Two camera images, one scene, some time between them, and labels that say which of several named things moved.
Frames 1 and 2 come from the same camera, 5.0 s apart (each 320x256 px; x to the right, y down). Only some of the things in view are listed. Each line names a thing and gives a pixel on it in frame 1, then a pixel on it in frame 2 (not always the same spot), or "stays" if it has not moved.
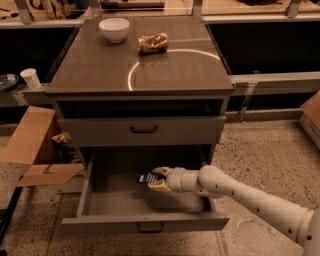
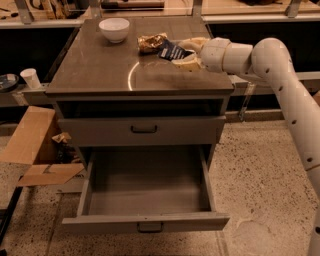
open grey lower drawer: x=112 y=198 stays
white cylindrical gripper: x=175 y=180 to x=214 y=55
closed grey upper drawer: x=142 y=131 stays
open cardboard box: x=40 y=142 stays
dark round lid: x=8 y=82 stays
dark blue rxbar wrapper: x=145 y=176 to x=171 y=51
